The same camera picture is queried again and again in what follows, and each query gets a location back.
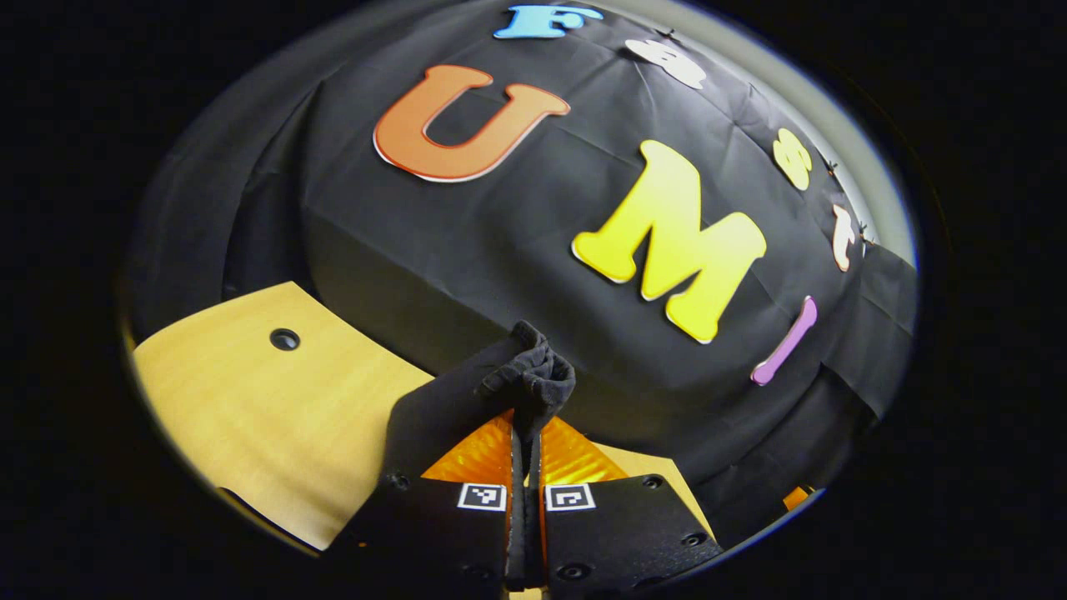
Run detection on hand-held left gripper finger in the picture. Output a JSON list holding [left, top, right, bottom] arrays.
[[325, 411, 527, 600], [527, 414, 724, 600]]

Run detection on dark grey jeans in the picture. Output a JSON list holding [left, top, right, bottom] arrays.
[[379, 320, 578, 501]]

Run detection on black backdrop cloth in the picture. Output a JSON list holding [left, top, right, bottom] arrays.
[[125, 0, 918, 547]]

